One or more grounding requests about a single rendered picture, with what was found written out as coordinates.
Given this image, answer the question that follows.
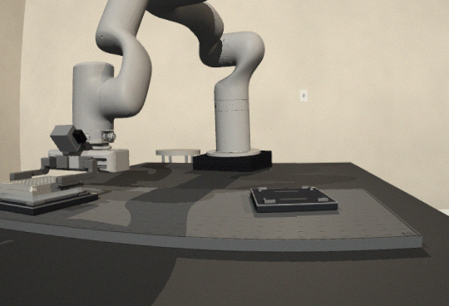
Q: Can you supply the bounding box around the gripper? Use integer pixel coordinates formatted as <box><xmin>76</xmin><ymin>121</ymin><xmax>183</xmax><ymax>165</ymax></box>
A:
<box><xmin>10</xmin><ymin>146</ymin><xmax>130</xmax><ymax>189</ymax></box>

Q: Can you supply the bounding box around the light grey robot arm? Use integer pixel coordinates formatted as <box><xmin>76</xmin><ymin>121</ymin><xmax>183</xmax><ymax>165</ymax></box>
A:
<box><xmin>50</xmin><ymin>0</ymin><xmax>265</xmax><ymax>157</ymax></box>

